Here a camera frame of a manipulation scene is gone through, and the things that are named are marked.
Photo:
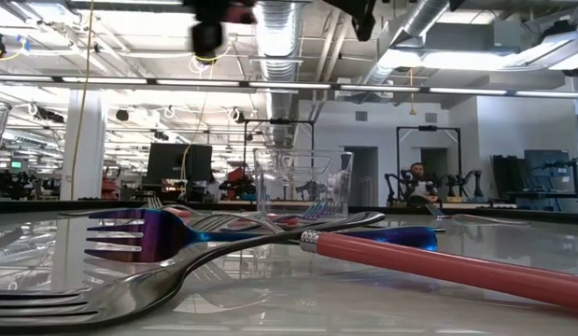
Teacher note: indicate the black computer monitor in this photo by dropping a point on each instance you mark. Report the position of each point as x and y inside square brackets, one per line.
[167, 163]

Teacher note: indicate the silver ventilation duct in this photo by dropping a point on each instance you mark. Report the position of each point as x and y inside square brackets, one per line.
[410, 28]
[279, 37]

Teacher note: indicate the black metal table frame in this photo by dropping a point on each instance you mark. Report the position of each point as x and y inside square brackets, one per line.
[36, 204]

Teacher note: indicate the person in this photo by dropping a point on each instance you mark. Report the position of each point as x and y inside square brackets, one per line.
[421, 186]

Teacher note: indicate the black background station frame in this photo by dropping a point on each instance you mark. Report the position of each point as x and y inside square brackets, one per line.
[428, 128]

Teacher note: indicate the dark background panels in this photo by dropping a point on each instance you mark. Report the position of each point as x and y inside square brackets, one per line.
[540, 172]

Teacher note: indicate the white square column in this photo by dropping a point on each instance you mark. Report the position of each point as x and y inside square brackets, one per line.
[83, 149]

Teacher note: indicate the long LED light bar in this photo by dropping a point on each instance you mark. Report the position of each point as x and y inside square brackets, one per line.
[200, 82]

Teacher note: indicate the iridescent rainbow fork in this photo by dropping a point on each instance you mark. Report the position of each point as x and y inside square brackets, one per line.
[153, 233]
[319, 210]

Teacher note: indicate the black metal fork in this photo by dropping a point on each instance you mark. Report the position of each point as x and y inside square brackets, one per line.
[484, 219]
[130, 289]

